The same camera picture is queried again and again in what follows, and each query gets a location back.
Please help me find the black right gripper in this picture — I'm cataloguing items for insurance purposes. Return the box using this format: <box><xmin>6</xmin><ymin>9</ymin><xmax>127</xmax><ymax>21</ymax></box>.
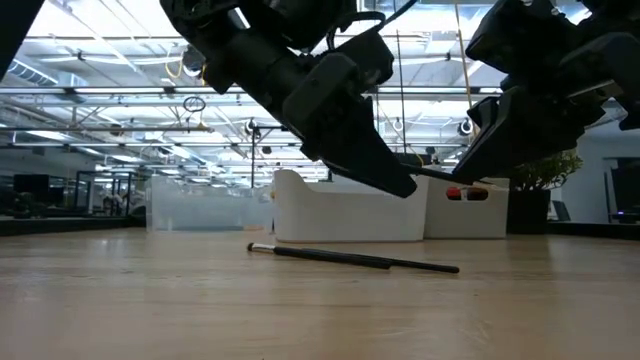
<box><xmin>452</xmin><ymin>0</ymin><xmax>640</xmax><ymax>186</ymax></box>

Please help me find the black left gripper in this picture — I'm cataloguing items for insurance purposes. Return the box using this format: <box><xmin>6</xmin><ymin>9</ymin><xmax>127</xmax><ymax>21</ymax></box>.
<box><xmin>209</xmin><ymin>0</ymin><xmax>419</xmax><ymax>199</ymax></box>

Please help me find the small potted green plant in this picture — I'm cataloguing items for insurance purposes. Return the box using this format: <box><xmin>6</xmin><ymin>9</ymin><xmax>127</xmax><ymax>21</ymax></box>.
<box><xmin>506</xmin><ymin>148</ymin><xmax>585</xmax><ymax>236</ymax></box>

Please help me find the white plastic bin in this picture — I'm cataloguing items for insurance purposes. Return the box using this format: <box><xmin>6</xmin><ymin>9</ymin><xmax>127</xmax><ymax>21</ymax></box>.
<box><xmin>272</xmin><ymin>168</ymin><xmax>431</xmax><ymax>244</ymax></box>

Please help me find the grey plastic bin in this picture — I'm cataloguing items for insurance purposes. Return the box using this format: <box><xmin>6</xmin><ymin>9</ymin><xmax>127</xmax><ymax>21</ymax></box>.
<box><xmin>422</xmin><ymin>175</ymin><xmax>511</xmax><ymax>240</ymax></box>

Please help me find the clear plastic bin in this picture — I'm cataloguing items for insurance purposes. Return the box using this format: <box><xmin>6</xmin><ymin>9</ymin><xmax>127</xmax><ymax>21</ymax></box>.
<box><xmin>145</xmin><ymin>174</ymin><xmax>276</xmax><ymax>233</ymax></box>

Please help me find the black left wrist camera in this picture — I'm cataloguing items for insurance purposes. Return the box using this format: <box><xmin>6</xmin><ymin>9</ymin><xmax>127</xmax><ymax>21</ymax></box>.
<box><xmin>343</xmin><ymin>31</ymin><xmax>396</xmax><ymax>97</ymax></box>

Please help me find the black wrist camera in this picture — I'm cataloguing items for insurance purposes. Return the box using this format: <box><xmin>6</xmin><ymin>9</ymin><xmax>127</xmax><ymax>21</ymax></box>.
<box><xmin>343</xmin><ymin>31</ymin><xmax>396</xmax><ymax>97</ymax></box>
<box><xmin>466</xmin><ymin>0</ymin><xmax>567</xmax><ymax>77</ymax></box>

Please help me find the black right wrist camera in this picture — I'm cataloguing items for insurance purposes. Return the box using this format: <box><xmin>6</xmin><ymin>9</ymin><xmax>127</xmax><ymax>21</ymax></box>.
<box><xmin>466</xmin><ymin>0</ymin><xmax>567</xmax><ymax>77</ymax></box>

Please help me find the dark wall monitor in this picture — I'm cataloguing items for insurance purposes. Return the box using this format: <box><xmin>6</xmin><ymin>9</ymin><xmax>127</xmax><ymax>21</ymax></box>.
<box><xmin>602</xmin><ymin>157</ymin><xmax>640</xmax><ymax>224</ymax></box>

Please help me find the black left camera cable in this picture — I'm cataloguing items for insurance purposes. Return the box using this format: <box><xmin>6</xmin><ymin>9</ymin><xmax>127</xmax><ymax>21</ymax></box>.
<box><xmin>326</xmin><ymin>0</ymin><xmax>419</xmax><ymax>51</ymax></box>

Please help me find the black hanging cable ring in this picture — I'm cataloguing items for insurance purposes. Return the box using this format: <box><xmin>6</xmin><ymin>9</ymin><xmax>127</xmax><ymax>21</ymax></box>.
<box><xmin>181</xmin><ymin>95</ymin><xmax>208</xmax><ymax>114</ymax></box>

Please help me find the black ceiling cable reel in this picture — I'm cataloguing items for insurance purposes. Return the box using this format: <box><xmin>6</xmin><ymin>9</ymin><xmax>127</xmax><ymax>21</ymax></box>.
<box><xmin>181</xmin><ymin>43</ymin><xmax>207</xmax><ymax>79</ymax></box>

